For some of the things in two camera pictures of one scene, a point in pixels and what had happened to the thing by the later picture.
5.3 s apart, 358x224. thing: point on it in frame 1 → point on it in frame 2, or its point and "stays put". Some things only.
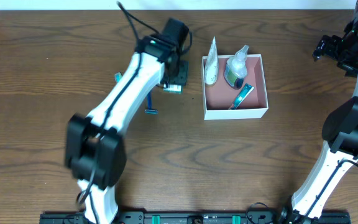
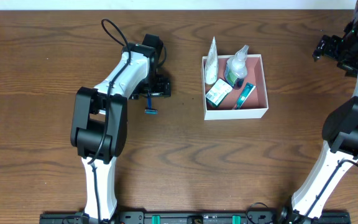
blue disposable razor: (149, 111) stays put
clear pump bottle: (236, 69) stays put
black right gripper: (327, 45) stays put
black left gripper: (179, 78) → (159, 88)
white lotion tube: (211, 68) stays put
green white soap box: (173, 89) → (218, 92)
